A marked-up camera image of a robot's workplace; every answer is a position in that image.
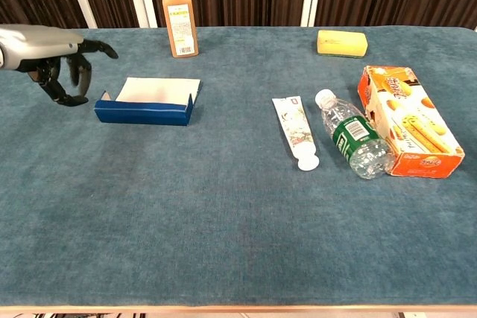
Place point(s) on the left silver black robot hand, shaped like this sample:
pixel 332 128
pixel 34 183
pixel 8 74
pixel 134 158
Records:
pixel 33 48

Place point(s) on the blue box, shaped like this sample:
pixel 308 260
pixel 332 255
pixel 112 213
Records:
pixel 141 115

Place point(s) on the brown juice bottle white cap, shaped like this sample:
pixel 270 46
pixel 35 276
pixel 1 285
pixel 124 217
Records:
pixel 180 24

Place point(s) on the teal blue table cloth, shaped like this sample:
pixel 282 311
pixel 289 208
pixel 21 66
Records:
pixel 223 221

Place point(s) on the white floral toothpaste tube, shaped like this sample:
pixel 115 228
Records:
pixel 296 128

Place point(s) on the yellow sponge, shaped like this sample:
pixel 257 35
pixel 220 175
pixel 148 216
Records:
pixel 341 42

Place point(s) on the clear water bottle green label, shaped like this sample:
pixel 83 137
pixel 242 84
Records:
pixel 354 135

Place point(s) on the orange biscuit box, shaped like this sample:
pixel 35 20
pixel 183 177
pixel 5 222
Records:
pixel 413 124

